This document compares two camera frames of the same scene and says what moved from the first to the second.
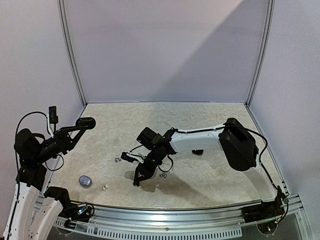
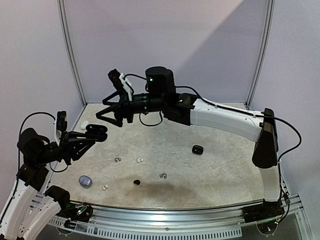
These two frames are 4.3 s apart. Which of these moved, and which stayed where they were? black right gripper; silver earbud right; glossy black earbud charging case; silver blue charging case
Moved: black right gripper
Stayed: silver earbud right; glossy black earbud charging case; silver blue charging case
